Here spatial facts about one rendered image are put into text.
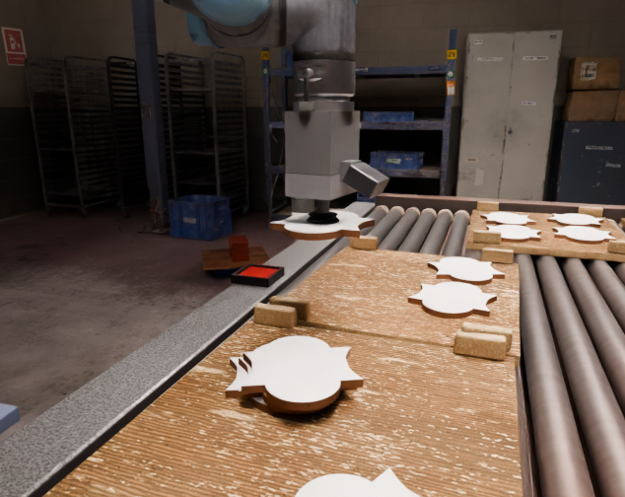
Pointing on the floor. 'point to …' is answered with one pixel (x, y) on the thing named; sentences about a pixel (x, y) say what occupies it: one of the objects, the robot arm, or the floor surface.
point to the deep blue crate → (200, 217)
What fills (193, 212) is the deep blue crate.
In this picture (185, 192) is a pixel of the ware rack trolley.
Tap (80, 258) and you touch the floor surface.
